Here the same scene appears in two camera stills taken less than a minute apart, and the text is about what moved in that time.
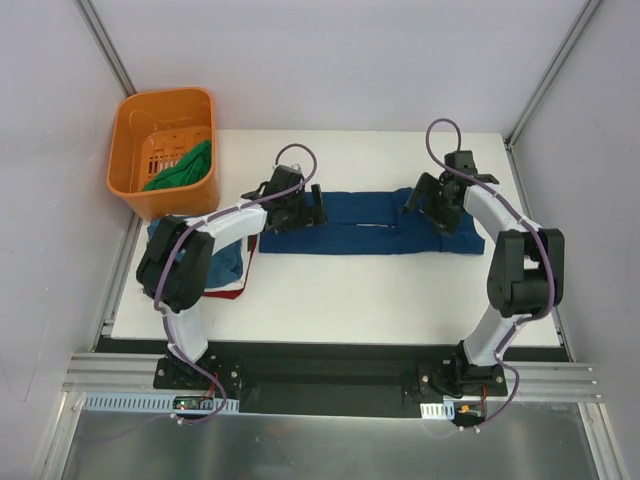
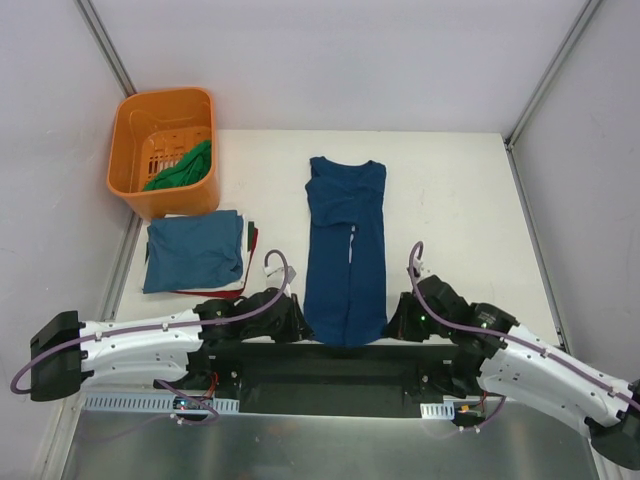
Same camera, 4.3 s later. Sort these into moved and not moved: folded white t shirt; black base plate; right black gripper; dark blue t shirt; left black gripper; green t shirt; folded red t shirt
Moved: dark blue t shirt; left black gripper; right black gripper
Not moved: black base plate; folded white t shirt; green t shirt; folded red t shirt
